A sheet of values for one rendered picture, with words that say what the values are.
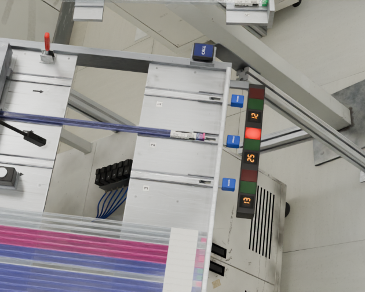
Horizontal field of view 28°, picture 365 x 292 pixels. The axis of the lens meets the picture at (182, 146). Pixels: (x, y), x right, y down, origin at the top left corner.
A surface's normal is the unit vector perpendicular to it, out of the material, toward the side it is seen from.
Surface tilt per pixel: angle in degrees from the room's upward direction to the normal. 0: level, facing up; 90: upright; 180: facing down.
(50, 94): 44
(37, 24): 90
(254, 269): 90
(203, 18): 90
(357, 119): 0
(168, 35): 90
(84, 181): 0
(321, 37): 0
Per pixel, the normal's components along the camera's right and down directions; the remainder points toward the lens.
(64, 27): 0.72, -0.22
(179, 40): -0.12, 0.89
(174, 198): 0.00, -0.44
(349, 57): -0.69, -0.40
